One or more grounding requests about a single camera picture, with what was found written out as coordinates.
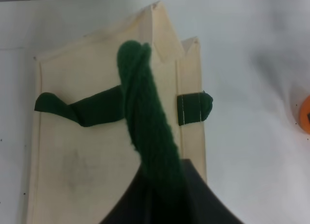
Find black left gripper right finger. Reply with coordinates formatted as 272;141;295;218
150;158;249;224

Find white linen bag green handles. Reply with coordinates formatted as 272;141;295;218
26;2;206;224

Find orange fruit with stem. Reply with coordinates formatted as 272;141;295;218
299;96;310;134

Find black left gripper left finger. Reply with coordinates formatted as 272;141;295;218
98;167;151;224

